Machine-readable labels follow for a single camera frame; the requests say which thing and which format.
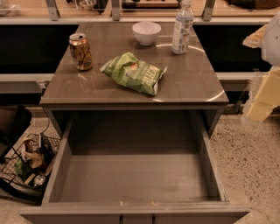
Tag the green packet in basket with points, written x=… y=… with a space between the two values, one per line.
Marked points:
x=22 y=170

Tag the white ceramic bowl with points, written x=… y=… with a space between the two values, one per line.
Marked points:
x=146 y=32

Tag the gold soda can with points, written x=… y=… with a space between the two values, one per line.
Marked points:
x=80 y=51

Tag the grey top drawer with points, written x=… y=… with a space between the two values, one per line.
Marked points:
x=135 y=167

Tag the right metal rail bracket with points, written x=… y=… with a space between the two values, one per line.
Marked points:
x=208 y=10

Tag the middle metal rail bracket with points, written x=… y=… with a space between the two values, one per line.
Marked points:
x=115 y=10

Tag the green chip bag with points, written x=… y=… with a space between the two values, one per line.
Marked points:
x=130 y=72

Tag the left metal rail bracket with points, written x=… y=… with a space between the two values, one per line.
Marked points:
x=54 y=13

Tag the clear plastic water bottle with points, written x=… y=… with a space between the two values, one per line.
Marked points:
x=182 y=27

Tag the metal rail bracket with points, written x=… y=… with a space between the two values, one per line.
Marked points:
x=54 y=13
x=115 y=10
x=208 y=10

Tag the metal spoon in basket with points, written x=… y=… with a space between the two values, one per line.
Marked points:
x=39 y=180

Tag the grey drawer cabinet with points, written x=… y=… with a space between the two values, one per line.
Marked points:
x=188 y=83

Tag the black wire basket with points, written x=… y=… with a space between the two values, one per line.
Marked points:
x=38 y=152

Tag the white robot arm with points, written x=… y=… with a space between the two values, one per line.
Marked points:
x=264 y=94

